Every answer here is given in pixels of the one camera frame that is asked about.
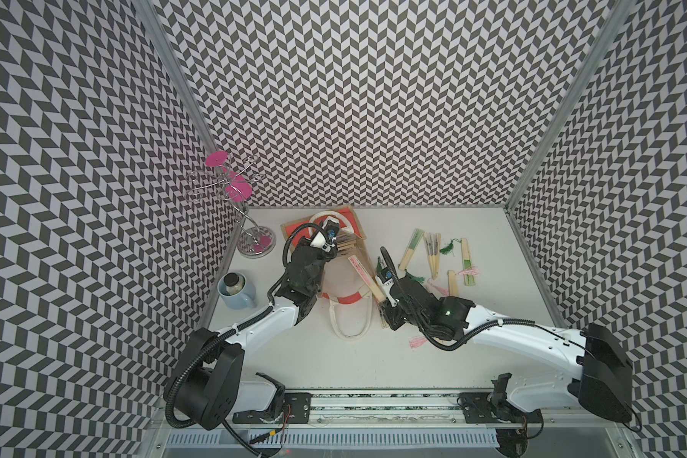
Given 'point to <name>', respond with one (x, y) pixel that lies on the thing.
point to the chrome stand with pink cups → (233, 178)
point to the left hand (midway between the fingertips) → (319, 223)
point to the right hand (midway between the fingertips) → (387, 306)
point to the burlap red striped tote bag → (349, 276)
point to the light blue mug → (236, 292)
